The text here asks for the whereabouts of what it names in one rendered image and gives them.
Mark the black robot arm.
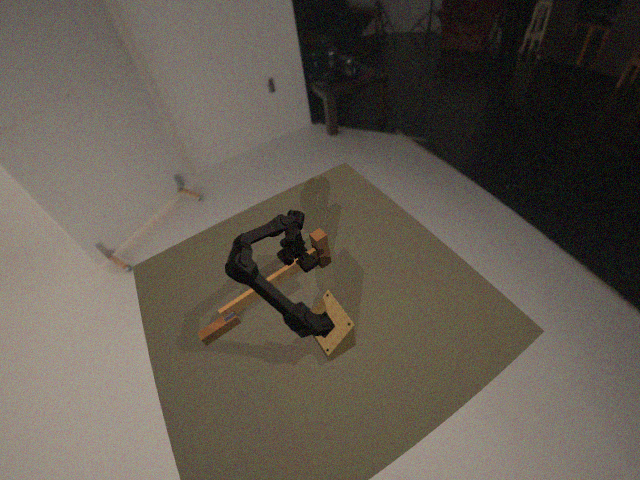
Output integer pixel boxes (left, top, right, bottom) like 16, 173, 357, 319
225, 209, 335, 338

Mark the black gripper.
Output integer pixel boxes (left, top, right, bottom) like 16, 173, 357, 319
280, 237, 318, 273

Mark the long brown wooden rail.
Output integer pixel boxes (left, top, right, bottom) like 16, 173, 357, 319
218, 248, 318, 318

